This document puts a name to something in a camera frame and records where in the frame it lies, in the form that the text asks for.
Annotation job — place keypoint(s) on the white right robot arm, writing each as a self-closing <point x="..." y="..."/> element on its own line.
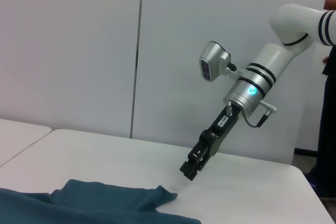
<point x="270" y="61"/>

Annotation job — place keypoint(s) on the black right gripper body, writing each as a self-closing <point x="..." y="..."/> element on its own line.
<point x="223" y="127"/>

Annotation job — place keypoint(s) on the blue shirt with FREE print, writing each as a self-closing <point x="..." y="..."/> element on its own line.
<point x="105" y="200"/>

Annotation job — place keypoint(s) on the standing person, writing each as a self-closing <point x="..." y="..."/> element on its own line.
<point x="328" y="129"/>

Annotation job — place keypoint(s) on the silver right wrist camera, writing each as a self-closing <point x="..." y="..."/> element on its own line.
<point x="212" y="58"/>

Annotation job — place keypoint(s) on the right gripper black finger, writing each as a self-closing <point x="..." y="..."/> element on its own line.
<point x="195" y="162"/>

